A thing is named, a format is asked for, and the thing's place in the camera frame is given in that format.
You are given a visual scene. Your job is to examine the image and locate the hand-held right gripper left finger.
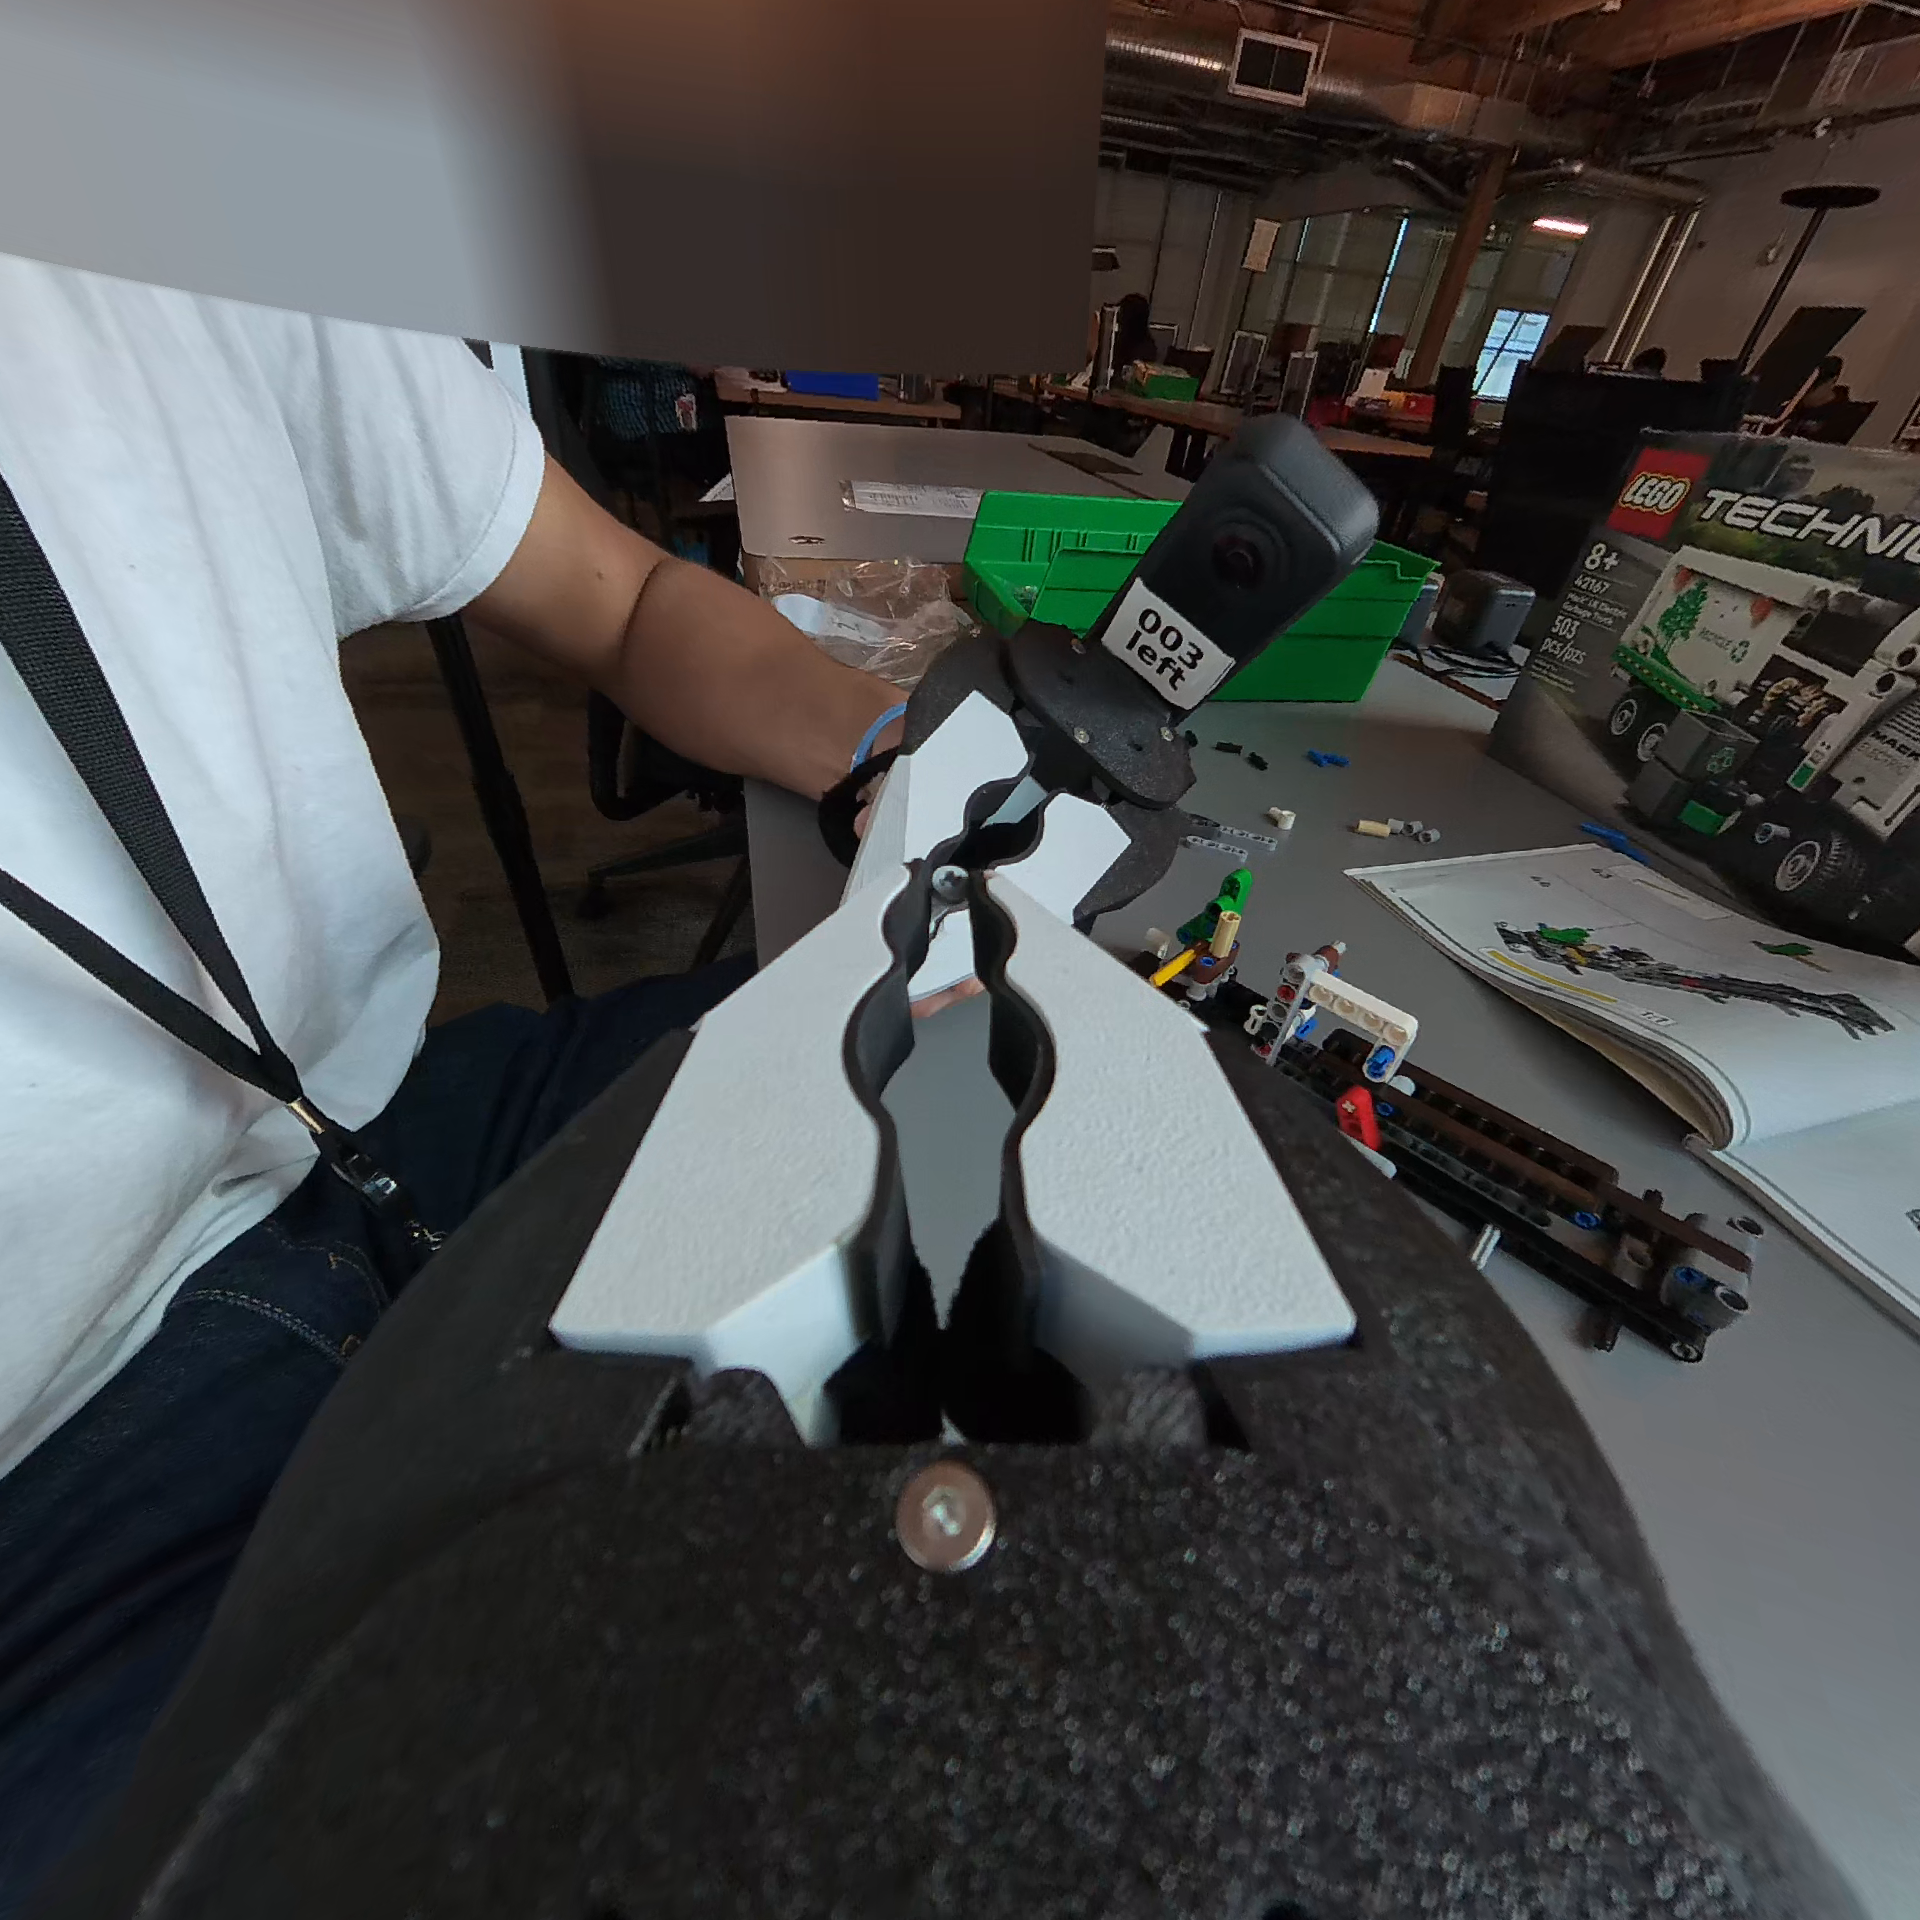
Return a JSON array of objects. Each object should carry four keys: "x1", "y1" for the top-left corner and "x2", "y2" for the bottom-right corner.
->
[{"x1": 548, "y1": 863, "x2": 947, "y2": 1450}]

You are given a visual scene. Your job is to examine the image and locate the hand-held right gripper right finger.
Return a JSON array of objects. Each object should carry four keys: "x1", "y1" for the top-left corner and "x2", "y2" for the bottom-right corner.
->
[{"x1": 944, "y1": 870, "x2": 1362, "y2": 1431}]

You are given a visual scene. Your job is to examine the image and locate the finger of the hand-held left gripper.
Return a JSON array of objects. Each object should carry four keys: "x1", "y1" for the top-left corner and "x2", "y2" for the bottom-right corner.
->
[
  {"x1": 982, "y1": 787, "x2": 1159, "y2": 941},
  {"x1": 843, "y1": 695, "x2": 1051, "y2": 1004}
]

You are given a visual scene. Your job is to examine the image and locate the person's left forearm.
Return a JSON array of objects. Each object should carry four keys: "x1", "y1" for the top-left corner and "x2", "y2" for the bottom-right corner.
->
[{"x1": 467, "y1": 451, "x2": 905, "y2": 800}]

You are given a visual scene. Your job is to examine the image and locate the green yellow lego assembly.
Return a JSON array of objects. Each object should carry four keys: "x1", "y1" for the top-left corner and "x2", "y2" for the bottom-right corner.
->
[{"x1": 1131, "y1": 866, "x2": 1256, "y2": 1011}]

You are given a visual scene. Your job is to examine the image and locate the lego truck set box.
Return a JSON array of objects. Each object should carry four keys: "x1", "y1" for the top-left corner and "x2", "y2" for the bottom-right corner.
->
[{"x1": 1487, "y1": 433, "x2": 1920, "y2": 962}]

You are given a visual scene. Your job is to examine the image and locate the lego instruction booklet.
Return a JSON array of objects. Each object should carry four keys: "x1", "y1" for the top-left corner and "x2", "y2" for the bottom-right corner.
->
[{"x1": 1343, "y1": 842, "x2": 1920, "y2": 1303}]

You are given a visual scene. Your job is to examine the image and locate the green plastic bin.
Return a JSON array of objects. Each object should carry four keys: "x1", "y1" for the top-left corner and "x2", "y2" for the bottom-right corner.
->
[
  {"x1": 1025, "y1": 541, "x2": 1442, "y2": 709},
  {"x1": 959, "y1": 493, "x2": 1190, "y2": 633}
]

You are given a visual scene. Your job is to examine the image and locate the clear plastic bag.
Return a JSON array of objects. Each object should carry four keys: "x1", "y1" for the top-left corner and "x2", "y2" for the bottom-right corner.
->
[{"x1": 741, "y1": 555, "x2": 980, "y2": 678}]

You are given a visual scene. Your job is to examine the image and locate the grey box device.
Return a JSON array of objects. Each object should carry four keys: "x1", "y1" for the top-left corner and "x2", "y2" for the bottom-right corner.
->
[{"x1": 1432, "y1": 567, "x2": 1541, "y2": 658}]

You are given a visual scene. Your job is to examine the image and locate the black office chair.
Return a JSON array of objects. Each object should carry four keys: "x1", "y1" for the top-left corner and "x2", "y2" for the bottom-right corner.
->
[{"x1": 576, "y1": 682, "x2": 752, "y2": 924}]

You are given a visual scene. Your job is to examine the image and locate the wooden support column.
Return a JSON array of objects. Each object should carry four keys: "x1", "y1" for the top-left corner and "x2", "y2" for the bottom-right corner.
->
[{"x1": 1406, "y1": 146, "x2": 1519, "y2": 397}]

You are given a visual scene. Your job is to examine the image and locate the black desk partition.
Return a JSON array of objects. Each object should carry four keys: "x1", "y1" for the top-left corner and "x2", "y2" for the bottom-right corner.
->
[{"x1": 1475, "y1": 367, "x2": 1753, "y2": 607}]

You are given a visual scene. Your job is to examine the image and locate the pile of building parts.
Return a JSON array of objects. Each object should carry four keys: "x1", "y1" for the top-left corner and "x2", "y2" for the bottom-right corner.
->
[{"x1": 1206, "y1": 942, "x2": 1765, "y2": 1364}]

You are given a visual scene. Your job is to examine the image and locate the ceiling air vent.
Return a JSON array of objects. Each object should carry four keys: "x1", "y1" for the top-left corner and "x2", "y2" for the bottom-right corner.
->
[{"x1": 1227, "y1": 28, "x2": 1324, "y2": 107}]

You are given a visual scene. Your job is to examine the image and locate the black floor lamp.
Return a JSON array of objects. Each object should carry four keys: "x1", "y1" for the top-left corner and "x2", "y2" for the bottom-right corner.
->
[{"x1": 1773, "y1": 182, "x2": 1886, "y2": 384}]

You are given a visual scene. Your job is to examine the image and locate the person's blue jeans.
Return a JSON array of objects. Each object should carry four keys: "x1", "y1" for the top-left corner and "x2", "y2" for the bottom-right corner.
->
[{"x1": 0, "y1": 960, "x2": 759, "y2": 1920}]

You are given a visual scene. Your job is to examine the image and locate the black lanyard strap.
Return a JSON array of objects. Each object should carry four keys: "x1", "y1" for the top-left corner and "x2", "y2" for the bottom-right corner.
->
[{"x1": 0, "y1": 477, "x2": 448, "y2": 1260}]

